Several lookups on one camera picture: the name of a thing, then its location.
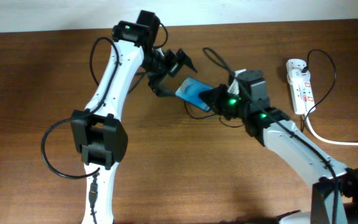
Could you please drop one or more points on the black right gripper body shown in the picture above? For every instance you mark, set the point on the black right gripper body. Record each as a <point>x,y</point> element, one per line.
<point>219,100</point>

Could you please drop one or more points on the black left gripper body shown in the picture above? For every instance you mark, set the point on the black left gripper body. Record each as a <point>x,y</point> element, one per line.
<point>156,64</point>

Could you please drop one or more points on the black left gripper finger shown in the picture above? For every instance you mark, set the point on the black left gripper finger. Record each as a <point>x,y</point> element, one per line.
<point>184,59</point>
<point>156,85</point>

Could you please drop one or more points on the blue Galaxy smartphone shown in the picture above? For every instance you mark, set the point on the blue Galaxy smartphone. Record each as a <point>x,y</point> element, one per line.
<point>189,92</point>

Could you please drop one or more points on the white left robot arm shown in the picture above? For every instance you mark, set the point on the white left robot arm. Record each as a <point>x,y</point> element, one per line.
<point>99,135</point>

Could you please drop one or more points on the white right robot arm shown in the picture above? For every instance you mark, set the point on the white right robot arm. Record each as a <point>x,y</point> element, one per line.
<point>334,185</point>

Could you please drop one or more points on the black USB charger plug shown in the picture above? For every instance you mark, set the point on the black USB charger plug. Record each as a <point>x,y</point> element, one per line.
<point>305,69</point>

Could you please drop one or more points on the white power strip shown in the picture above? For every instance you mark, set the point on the white power strip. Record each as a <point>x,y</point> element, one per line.
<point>300,87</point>

